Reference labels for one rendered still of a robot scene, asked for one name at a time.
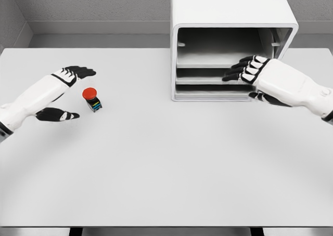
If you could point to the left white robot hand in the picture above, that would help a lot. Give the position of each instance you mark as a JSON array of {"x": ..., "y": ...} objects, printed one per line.
[{"x": 49, "y": 90}]

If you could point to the white cabinet drawer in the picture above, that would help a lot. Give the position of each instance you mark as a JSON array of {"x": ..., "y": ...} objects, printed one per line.
[
  {"x": 197, "y": 77},
  {"x": 208, "y": 93},
  {"x": 203, "y": 59}
]

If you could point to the red button load switch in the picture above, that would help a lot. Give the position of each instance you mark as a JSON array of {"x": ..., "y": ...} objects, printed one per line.
[{"x": 89, "y": 94}]

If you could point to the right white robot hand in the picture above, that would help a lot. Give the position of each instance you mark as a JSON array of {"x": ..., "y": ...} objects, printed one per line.
[{"x": 283, "y": 82}]

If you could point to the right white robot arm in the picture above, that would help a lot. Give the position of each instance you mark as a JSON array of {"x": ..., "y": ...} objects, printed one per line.
[{"x": 321, "y": 95}]

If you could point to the white tabletop storage cabinet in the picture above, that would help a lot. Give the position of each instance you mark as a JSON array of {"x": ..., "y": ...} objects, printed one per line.
[{"x": 229, "y": 7}]

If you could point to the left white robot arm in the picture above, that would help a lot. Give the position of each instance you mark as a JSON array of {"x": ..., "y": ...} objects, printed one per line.
[{"x": 13, "y": 113}]

